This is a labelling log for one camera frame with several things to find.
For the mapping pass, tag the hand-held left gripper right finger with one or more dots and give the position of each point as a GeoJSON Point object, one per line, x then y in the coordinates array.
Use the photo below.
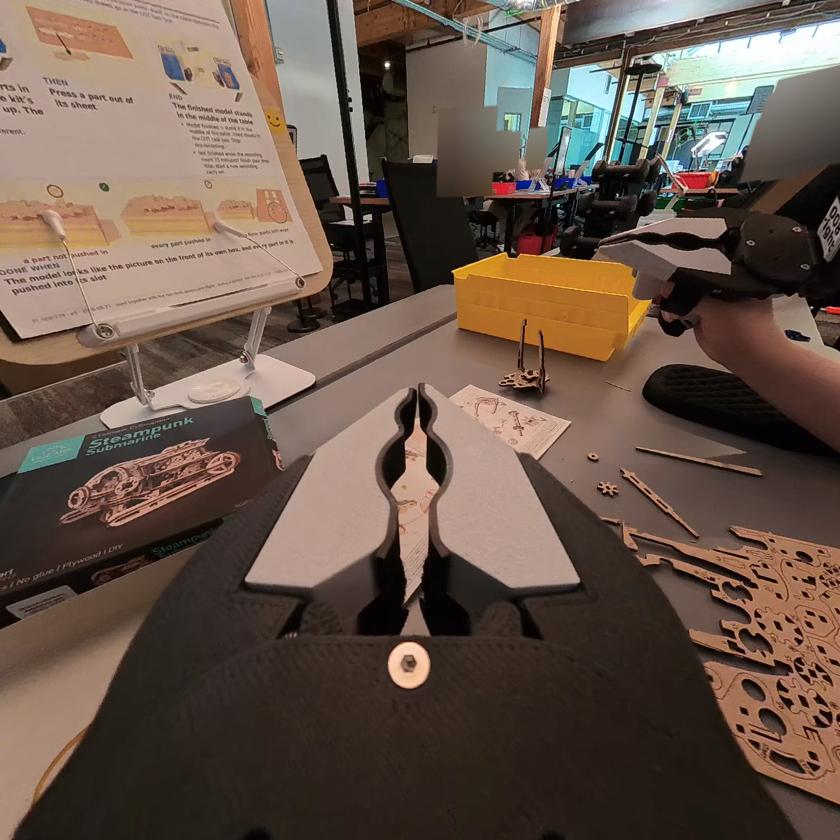
{"type": "Point", "coordinates": [505, 518]}

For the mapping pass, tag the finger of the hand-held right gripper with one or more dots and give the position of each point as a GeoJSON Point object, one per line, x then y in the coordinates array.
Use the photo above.
{"type": "Point", "coordinates": [695, 231]}
{"type": "Point", "coordinates": [663, 262]}

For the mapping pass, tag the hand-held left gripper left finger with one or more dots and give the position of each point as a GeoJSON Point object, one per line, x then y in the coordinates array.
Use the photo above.
{"type": "Point", "coordinates": [328, 512]}

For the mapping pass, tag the assembly instruction booklet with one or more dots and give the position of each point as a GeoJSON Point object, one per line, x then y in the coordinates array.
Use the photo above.
{"type": "Point", "coordinates": [413, 525]}

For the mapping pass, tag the person's right forearm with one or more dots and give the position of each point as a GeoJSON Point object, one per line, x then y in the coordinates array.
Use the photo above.
{"type": "Point", "coordinates": [814, 394]}

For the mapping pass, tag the partly built wooden model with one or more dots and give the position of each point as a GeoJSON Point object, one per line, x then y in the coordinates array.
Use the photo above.
{"type": "Point", "coordinates": [522, 379]}

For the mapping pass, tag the black model kit box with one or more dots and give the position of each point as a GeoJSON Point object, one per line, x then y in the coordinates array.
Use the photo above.
{"type": "Point", "coordinates": [131, 472]}

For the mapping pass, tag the person's right hand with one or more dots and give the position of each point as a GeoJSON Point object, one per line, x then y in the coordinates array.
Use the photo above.
{"type": "Point", "coordinates": [741, 328]}

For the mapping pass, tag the red storage bin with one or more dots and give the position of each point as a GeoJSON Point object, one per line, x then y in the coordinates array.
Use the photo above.
{"type": "Point", "coordinates": [697, 181]}

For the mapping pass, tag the black dumbbell rack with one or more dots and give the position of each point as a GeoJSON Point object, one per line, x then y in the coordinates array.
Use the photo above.
{"type": "Point", "coordinates": [617, 203]}

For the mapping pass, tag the small white instruction leaflet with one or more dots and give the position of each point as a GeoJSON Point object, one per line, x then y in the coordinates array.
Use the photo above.
{"type": "Point", "coordinates": [518, 420]}

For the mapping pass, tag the small wooden gear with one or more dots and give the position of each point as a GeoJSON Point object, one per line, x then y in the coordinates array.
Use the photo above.
{"type": "Point", "coordinates": [607, 489]}

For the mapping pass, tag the yellow plastic bin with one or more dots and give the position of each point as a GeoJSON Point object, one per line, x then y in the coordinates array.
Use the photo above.
{"type": "Point", "coordinates": [544, 308]}

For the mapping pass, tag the background work desk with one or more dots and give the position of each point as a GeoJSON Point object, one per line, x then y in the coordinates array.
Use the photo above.
{"type": "Point", "coordinates": [544, 190]}

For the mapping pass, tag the notched wooden strip part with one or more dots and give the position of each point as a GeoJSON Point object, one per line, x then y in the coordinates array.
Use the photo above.
{"type": "Point", "coordinates": [659, 504]}

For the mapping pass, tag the thin plain wooden strip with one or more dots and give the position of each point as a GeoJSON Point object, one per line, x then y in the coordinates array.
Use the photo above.
{"type": "Point", "coordinates": [699, 460]}

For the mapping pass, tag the black office chair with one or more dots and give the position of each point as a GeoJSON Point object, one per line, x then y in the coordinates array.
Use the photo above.
{"type": "Point", "coordinates": [321, 177]}
{"type": "Point", "coordinates": [426, 229]}

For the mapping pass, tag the laser-cut plywood part sheet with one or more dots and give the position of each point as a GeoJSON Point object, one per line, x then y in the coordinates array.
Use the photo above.
{"type": "Point", "coordinates": [774, 564]}
{"type": "Point", "coordinates": [722, 689]}

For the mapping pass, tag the white cardboard box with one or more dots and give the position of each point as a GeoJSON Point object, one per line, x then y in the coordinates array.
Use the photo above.
{"type": "Point", "coordinates": [52, 656]}

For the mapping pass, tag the instruction sheet on stand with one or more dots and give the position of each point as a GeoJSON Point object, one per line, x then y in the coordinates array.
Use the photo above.
{"type": "Point", "coordinates": [39, 351]}

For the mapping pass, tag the yellow rubber band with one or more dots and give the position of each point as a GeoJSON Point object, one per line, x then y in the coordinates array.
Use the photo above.
{"type": "Point", "coordinates": [58, 749]}

